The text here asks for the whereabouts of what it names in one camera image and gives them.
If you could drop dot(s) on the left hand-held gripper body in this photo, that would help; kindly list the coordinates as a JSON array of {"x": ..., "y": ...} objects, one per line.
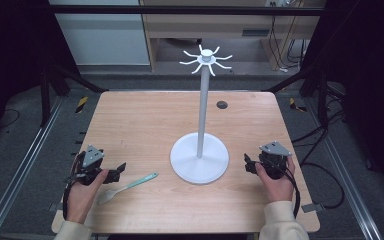
[{"x": 91, "y": 159}]

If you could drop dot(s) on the person's right hand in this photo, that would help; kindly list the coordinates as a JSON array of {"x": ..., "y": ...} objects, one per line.
[{"x": 277, "y": 188}]

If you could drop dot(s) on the person's left hand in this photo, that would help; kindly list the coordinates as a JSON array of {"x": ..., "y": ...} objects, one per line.
[{"x": 81, "y": 198}]

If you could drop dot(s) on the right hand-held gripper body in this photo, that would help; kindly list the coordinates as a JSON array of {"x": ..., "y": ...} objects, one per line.
[{"x": 274, "y": 156}]

